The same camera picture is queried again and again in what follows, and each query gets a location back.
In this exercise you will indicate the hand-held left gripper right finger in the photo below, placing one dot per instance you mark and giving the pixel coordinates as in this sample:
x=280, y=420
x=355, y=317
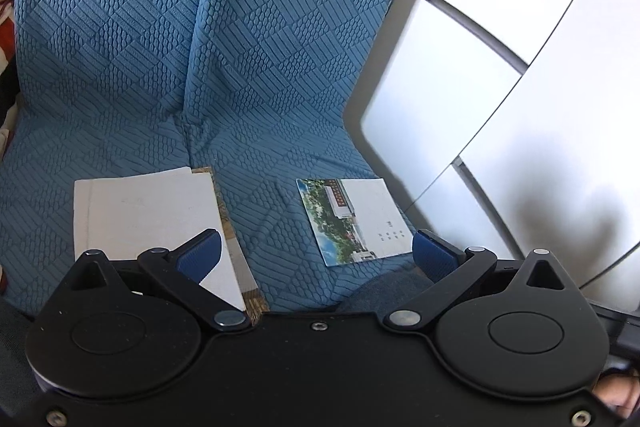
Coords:
x=432, y=256

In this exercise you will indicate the grey metal bar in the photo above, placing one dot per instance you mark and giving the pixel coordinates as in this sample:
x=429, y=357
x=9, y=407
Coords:
x=465, y=19

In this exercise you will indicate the photo cover booklet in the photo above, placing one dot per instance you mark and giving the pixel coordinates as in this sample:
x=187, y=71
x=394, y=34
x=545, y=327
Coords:
x=350, y=217

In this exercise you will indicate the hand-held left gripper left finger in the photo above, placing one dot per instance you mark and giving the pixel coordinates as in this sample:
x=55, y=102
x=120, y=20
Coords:
x=200, y=256

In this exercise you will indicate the person's right hand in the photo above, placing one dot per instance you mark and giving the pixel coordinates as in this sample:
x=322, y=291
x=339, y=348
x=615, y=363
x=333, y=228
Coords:
x=622, y=392

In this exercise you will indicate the blue textured sofa seat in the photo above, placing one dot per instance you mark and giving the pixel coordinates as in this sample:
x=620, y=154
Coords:
x=270, y=207

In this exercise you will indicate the white paper sheets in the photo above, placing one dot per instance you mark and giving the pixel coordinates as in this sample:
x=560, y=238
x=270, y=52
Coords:
x=135, y=212

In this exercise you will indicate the blue textured sofa back cushion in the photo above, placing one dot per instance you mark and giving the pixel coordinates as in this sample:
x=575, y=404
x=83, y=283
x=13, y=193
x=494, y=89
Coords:
x=110, y=17
x=300, y=22

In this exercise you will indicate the gold patterned book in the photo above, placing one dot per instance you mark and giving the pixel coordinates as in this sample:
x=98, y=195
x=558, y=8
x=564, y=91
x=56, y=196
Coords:
x=225, y=217

